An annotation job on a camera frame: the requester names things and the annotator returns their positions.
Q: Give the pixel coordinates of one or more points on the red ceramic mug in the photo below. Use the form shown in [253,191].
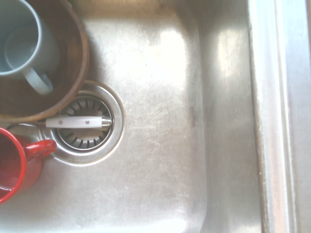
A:
[22,165]

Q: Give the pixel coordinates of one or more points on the light blue ceramic mug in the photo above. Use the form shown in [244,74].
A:
[36,55]

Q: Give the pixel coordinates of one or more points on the metal sink drain strainer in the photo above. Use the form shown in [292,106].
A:
[114,136]

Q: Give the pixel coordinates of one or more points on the stainless steel sink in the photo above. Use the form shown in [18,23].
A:
[170,121]

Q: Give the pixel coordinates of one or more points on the brown wooden bowl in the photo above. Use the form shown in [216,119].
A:
[70,48]

